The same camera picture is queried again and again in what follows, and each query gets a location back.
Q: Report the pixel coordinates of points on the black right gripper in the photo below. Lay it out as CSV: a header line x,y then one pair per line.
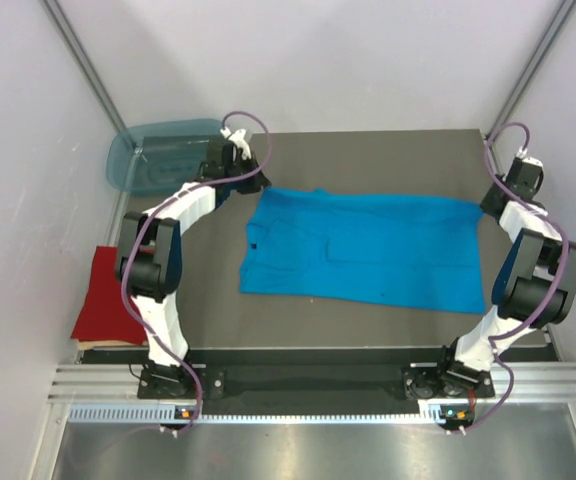
x,y
485,204

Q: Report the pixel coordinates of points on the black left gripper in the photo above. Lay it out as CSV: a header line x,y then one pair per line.
x,y
257,182

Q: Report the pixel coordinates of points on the blue t shirt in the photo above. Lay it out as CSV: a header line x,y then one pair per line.
x,y
409,251

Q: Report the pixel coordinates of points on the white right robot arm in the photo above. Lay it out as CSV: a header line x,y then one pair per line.
x,y
535,287

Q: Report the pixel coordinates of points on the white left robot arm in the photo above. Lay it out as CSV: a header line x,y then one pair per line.
x,y
149,256

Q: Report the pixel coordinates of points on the teal plastic basin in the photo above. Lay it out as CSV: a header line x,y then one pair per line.
x,y
156,159

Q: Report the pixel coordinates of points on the red folded t shirt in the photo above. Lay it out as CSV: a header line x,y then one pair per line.
x,y
103,315

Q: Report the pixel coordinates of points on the beige folded t shirt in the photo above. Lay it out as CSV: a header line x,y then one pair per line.
x,y
106,345

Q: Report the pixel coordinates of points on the right aluminium corner post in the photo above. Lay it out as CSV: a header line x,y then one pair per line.
x,y
546,41

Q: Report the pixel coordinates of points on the aluminium corner post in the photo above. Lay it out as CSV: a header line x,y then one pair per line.
x,y
546,41
70,38

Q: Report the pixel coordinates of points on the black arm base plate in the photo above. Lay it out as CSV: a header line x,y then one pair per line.
x,y
398,373

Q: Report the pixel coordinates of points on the left aluminium corner post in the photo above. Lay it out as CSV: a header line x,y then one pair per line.
x,y
70,38

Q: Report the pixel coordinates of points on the grey slotted cable duct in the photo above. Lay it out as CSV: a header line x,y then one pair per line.
x,y
171,414

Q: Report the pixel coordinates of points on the aluminium frame rail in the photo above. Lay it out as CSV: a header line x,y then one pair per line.
x,y
93,383

